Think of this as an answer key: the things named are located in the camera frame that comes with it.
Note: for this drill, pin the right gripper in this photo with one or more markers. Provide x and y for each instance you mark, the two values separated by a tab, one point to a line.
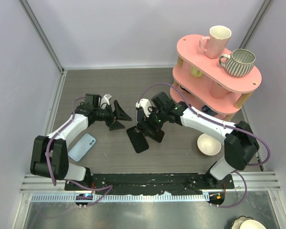
147	123

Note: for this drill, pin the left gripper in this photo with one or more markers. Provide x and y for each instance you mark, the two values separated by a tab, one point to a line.
119	114

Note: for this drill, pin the black phone case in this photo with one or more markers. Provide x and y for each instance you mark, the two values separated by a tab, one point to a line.
137	139

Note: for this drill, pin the lavender phone case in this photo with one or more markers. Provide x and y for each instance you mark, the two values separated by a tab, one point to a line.
140	115

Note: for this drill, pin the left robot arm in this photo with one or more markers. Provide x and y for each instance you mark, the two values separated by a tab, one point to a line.
50	152

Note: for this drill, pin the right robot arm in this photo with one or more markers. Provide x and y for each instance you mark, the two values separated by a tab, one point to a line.
240	144

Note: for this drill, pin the light blue phone case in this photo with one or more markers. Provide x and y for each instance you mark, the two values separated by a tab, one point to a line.
82	147

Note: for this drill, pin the blue object bottom shelf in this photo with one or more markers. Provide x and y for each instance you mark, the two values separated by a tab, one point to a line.
207	110

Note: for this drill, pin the white bowl on table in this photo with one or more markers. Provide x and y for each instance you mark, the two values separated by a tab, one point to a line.
208	145

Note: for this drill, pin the pink three-tier shelf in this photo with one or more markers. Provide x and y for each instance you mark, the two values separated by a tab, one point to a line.
197	90

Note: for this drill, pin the yellow cup on shelf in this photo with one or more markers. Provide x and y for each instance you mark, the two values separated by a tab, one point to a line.
195	72

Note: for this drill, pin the pink cup middle shelf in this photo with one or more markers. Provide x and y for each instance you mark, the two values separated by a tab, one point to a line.
217	91

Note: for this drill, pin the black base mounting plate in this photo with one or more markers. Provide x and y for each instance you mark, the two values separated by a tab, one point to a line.
150	184

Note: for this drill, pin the grey striped mug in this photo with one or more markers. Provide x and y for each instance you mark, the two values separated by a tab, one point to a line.
238	63

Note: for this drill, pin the pink tall mug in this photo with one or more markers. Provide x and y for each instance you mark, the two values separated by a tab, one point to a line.
215	43

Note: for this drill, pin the cream bowl bottom corner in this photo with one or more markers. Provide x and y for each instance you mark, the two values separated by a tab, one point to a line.
243	222

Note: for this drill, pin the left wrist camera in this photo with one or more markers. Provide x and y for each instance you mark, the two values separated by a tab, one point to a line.
106	99

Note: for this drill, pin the aluminium rail with slots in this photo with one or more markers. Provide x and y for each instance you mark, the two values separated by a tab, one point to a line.
83	197

